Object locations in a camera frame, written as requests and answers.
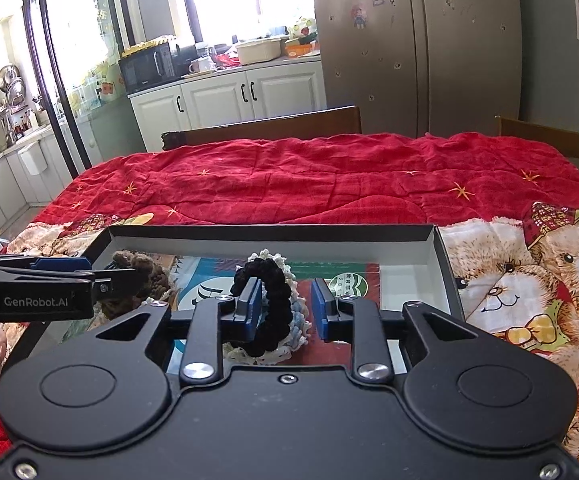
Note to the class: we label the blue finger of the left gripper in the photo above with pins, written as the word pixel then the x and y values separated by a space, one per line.
pixel 101 282
pixel 45 263

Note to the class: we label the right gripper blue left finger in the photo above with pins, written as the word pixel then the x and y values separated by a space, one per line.
pixel 215 320

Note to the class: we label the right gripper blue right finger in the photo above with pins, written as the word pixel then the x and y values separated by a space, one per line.
pixel 357 321

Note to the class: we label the blue crochet scrunchie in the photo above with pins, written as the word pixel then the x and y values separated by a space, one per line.
pixel 285 323

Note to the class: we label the black shallow cardboard box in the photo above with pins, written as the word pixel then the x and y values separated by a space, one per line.
pixel 390 265

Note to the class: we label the cream crochet scrunchie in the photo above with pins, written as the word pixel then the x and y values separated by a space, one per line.
pixel 259 354

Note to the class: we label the printed booklet in box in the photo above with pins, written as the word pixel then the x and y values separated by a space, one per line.
pixel 197 278

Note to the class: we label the red quilted bear blanket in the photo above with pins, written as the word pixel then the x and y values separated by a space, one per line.
pixel 507 210

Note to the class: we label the black microwave oven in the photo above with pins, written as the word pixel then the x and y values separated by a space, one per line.
pixel 150 67

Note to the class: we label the white kitchen cabinet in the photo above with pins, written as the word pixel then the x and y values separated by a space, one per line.
pixel 287 86

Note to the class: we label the white mug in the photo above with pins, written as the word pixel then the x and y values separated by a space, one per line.
pixel 204 64

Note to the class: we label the cream plastic basin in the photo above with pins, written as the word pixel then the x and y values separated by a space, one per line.
pixel 260 50

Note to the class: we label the orange bowl on counter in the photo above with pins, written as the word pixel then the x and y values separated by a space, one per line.
pixel 296 50

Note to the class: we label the steel double door refrigerator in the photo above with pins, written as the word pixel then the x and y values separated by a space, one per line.
pixel 422 66

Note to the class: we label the brown wooden chair right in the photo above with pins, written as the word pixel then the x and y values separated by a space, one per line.
pixel 565 141

